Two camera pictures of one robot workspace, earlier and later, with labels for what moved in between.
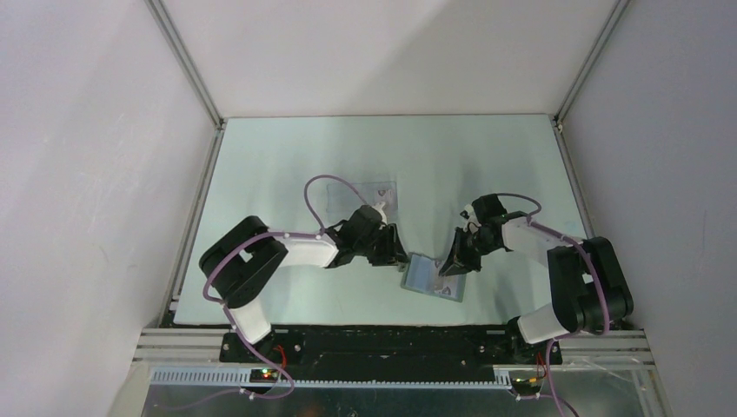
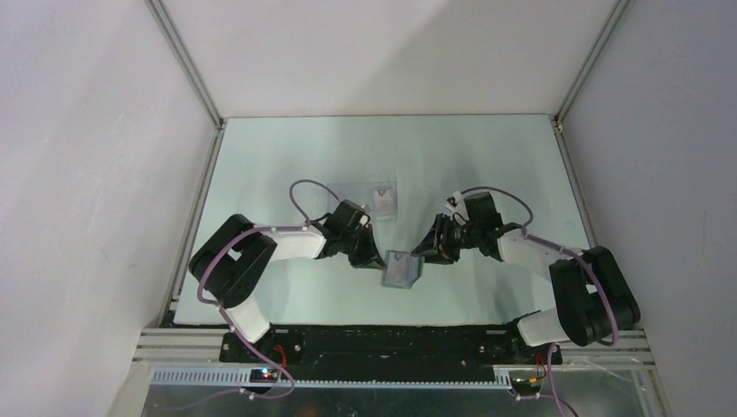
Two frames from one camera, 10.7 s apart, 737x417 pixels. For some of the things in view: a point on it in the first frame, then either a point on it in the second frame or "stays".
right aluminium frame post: x=616 y=15 stays
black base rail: x=400 y=351 stays
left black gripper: x=393 y=253 -> x=370 y=257
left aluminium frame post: x=186 y=59 stays
